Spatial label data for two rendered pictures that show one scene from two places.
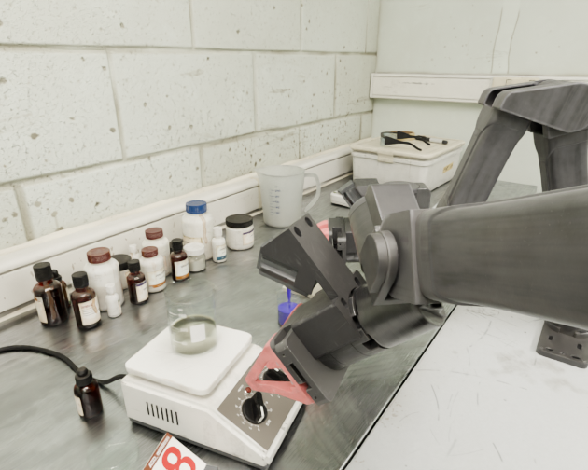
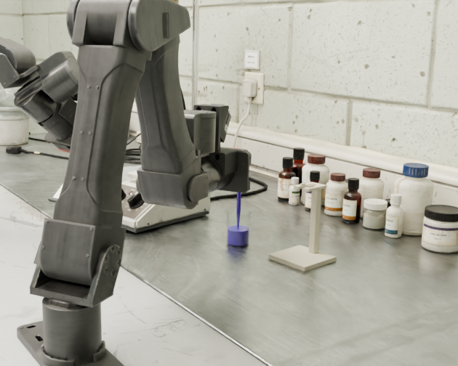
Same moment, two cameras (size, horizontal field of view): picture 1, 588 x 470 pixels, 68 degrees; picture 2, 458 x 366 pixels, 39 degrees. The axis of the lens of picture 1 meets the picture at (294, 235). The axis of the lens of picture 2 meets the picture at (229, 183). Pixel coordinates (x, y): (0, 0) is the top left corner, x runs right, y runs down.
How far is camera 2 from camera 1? 144 cm
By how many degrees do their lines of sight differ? 103
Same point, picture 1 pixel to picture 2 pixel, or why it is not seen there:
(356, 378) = (137, 249)
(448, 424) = not seen: hidden behind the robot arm
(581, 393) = (3, 316)
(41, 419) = not seen: hidden behind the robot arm
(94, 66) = (421, 12)
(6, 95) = (358, 33)
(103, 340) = (258, 201)
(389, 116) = not seen: outside the picture
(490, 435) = (31, 269)
